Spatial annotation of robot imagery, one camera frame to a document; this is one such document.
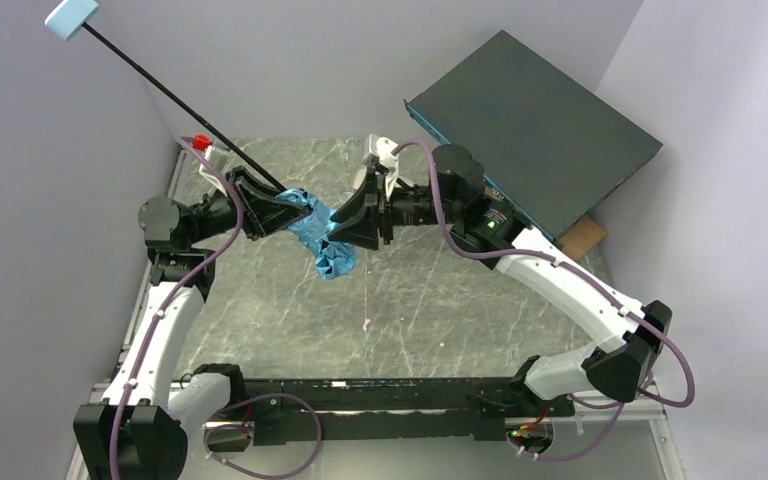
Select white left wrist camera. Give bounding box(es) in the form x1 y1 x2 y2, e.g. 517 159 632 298
191 134 231 195

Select aluminium front rail frame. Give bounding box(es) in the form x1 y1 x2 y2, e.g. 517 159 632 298
68 371 684 479

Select dark grey network switch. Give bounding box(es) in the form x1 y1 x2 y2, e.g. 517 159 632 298
405 30 663 240

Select brown wooden board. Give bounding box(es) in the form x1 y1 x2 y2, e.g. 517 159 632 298
559 216 607 261

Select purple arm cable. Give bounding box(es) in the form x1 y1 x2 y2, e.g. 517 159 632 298
106 136 323 480
390 137 697 464

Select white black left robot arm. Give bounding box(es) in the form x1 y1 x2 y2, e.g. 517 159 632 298
73 167 312 479

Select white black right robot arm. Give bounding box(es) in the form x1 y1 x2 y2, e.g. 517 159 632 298
329 145 672 405

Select light blue folding umbrella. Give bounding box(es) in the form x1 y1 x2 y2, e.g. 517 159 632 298
44 1 356 279

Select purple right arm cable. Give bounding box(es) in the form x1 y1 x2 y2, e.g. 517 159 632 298
390 137 697 464

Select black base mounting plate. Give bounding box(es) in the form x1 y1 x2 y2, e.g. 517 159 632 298
211 377 575 446

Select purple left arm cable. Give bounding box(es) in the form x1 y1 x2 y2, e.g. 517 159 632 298
106 136 323 480

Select aluminium left side rail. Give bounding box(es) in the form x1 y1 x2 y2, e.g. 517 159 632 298
116 147 192 370

